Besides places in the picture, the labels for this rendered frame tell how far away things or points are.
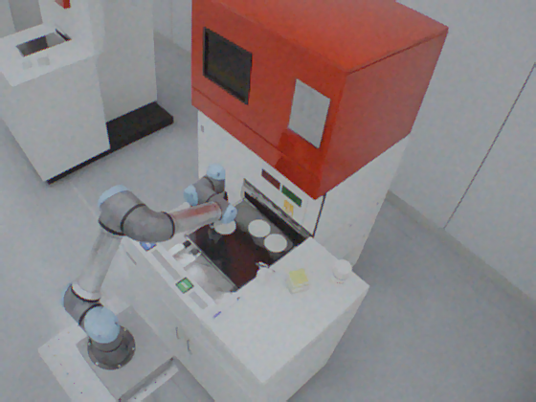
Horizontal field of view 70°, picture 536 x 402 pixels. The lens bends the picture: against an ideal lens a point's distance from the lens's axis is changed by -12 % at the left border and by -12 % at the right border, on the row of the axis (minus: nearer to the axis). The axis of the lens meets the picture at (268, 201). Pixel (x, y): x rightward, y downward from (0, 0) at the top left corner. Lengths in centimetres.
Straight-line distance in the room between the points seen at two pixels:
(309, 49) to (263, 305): 96
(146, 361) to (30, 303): 148
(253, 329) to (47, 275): 181
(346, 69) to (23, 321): 243
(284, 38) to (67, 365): 147
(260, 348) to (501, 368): 197
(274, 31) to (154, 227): 77
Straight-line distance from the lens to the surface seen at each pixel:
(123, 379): 169
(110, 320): 154
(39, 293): 305
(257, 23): 158
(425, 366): 291
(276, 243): 196
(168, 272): 179
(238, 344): 163
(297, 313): 171
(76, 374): 181
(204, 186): 169
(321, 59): 141
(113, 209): 139
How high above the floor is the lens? 245
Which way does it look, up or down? 47 degrees down
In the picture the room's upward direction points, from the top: 9 degrees clockwise
